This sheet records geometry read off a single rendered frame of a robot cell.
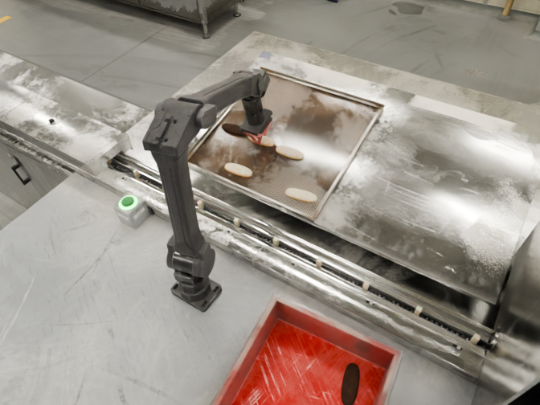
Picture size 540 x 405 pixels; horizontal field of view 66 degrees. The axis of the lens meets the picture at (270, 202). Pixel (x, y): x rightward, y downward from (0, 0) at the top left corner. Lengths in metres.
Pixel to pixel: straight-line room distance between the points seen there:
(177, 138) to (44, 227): 0.78
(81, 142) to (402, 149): 1.08
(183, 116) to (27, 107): 1.10
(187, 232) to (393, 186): 0.63
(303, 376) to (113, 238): 0.70
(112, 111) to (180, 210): 1.01
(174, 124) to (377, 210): 0.65
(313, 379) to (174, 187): 0.55
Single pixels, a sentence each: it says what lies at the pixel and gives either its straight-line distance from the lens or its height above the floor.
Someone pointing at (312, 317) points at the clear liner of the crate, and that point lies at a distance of 1.01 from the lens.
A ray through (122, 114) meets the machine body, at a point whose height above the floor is 0.82.
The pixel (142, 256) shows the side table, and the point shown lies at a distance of 1.29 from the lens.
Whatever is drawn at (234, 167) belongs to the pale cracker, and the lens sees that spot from 1.34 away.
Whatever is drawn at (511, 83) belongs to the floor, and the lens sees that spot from 3.68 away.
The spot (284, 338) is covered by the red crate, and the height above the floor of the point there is 0.82.
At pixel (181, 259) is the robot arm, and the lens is 1.06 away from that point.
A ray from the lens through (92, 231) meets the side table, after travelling 1.41.
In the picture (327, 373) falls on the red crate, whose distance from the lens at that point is 1.07.
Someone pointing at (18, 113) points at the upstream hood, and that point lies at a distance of 1.85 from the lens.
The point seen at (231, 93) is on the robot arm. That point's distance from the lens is 1.05.
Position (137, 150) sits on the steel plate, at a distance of 1.63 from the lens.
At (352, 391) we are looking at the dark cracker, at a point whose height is 0.83.
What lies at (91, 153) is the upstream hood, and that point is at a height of 0.92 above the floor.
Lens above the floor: 1.84
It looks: 49 degrees down
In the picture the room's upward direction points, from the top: 4 degrees counter-clockwise
